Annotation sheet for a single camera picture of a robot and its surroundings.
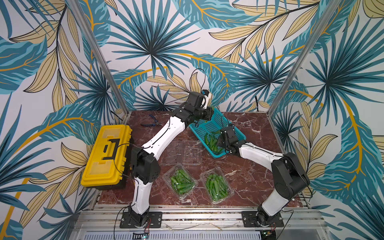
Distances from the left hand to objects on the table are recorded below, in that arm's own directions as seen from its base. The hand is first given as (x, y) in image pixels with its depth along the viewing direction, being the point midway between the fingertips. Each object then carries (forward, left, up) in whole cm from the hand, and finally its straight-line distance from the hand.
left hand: (212, 113), depth 81 cm
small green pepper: (+1, -3, -28) cm, 28 cm away
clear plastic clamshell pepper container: (-9, +15, -28) cm, 33 cm away
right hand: (-3, -7, -20) cm, 21 cm away
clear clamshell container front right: (-30, -4, -26) cm, 40 cm away
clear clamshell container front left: (-28, +17, -25) cm, 41 cm away
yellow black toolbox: (-25, +52, -12) cm, 59 cm away
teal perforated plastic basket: (+15, -9, -25) cm, 30 cm away
